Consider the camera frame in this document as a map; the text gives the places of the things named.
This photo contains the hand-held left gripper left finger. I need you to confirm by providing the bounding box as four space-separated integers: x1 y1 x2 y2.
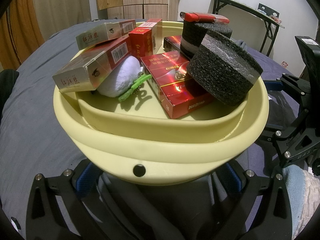
26 161 110 240

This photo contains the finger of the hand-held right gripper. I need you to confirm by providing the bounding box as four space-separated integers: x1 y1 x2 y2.
264 74 313 120
262 120 320 168

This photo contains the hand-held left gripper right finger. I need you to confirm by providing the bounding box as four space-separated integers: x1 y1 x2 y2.
210 161 293 240

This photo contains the black foam cylinder grey stripe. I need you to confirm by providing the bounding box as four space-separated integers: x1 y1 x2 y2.
186 34 263 107
180 21 233 58

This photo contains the pale yellow plastic basin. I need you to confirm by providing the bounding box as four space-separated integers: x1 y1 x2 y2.
53 20 270 187

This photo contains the long slim red box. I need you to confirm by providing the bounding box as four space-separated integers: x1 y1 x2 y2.
180 12 230 25

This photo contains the red box with gold trim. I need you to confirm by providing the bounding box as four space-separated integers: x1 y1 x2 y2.
140 51 215 119

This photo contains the silver and red box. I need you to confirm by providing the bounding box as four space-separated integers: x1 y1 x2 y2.
76 20 137 51
52 35 133 92

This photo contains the white plush toy green tail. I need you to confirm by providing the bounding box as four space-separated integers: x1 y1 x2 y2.
96 56 152 103

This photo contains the dark red box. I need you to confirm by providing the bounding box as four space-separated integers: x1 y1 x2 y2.
164 35 186 55

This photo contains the red box with white label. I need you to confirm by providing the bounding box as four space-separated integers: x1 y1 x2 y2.
136 19 163 49

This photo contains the small red box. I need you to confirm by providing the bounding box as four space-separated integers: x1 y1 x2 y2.
128 28 153 58

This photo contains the navy sheet with white triangles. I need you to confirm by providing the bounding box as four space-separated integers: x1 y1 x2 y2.
231 39 310 170

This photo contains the light blue fleece garment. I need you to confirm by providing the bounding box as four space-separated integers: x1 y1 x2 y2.
282 164 317 240

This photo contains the black panel with holes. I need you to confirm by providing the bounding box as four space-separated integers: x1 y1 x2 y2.
257 3 280 18

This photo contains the black folding table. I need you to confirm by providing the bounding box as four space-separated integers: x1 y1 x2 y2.
205 0 285 57

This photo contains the dark cloth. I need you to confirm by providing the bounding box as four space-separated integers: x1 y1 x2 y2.
0 70 20 105

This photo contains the orange curtain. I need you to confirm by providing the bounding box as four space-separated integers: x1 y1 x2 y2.
0 5 46 71

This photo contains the beige curtain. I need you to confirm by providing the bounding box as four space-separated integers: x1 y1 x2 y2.
32 0 98 38

